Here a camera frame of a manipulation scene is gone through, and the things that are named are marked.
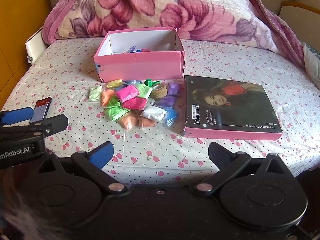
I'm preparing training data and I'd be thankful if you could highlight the pink floral blanket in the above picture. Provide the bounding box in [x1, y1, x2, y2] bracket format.
[42, 0, 307, 67]

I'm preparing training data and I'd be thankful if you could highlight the cherry print bedsheet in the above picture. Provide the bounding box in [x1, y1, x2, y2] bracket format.
[0, 39, 320, 188]

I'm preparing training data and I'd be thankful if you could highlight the yellow wooden cabinet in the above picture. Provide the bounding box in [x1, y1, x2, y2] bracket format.
[0, 0, 54, 110]

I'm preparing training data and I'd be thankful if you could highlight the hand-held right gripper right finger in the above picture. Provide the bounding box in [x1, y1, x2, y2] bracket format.
[191, 142, 290, 196]

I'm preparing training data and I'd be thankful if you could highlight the black smartphone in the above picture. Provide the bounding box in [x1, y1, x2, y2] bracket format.
[29, 97, 52, 124]

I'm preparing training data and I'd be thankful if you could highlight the portrait print box lid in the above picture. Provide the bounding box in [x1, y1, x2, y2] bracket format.
[183, 75, 283, 141]

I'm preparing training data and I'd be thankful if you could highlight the white bed frame board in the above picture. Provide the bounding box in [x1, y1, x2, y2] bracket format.
[25, 27, 48, 63]

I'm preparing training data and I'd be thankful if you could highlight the pink cardboard box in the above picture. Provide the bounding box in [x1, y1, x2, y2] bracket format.
[93, 28, 186, 83]

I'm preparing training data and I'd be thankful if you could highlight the pile of colourful clay packets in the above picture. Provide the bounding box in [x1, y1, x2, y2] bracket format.
[89, 79, 182, 130]

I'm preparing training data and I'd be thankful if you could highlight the white blue-print pillow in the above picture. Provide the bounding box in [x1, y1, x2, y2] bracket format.
[300, 41, 320, 90]

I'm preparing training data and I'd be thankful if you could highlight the brown tape roll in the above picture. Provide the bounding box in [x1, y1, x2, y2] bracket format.
[149, 84, 165, 100]

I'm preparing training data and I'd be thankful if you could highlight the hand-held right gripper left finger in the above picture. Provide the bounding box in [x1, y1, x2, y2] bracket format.
[34, 141, 128, 193]

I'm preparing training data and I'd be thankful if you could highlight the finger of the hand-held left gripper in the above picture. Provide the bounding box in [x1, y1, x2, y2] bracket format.
[0, 107, 34, 127]
[14, 114, 69, 138]

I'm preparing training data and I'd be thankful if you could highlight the white yellow-edged furniture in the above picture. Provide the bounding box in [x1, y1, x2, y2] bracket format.
[279, 1, 320, 44]

